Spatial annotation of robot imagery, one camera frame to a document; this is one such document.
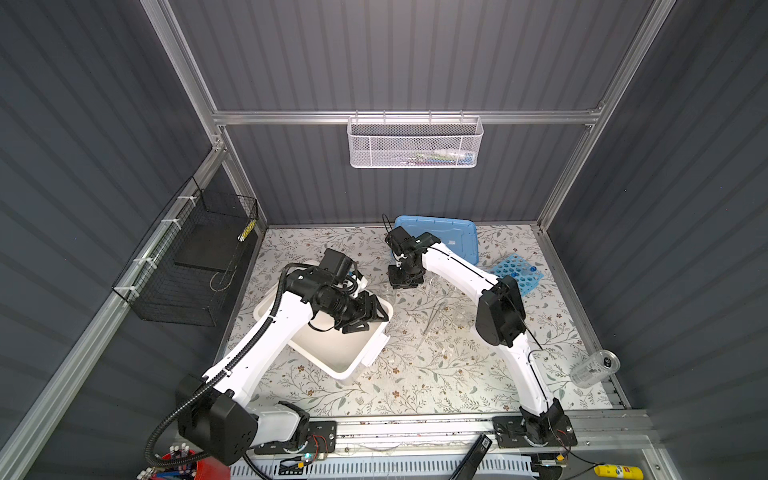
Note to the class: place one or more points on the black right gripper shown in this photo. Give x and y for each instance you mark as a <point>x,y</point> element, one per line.
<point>398,285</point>

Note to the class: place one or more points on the blue plastic box lid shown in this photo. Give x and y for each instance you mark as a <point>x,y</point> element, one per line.
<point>459,235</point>

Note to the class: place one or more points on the white wire mesh basket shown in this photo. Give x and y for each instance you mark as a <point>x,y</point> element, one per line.
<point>414,142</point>

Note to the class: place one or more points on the black wire wall basket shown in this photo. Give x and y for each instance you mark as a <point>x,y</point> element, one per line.
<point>190,270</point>

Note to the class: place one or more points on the blue test tube rack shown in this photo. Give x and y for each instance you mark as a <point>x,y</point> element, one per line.
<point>527,275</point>

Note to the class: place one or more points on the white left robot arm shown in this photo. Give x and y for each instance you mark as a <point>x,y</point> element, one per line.
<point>211,410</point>

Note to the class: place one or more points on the white plastic storage bin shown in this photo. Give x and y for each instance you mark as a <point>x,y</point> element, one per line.
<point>340,356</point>

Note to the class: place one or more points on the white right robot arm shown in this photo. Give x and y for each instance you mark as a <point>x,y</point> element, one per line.
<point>500,323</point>

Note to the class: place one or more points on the black flat device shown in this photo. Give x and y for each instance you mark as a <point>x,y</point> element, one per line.
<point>468,466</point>

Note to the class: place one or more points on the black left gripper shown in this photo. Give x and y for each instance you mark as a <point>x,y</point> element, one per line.
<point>366,313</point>

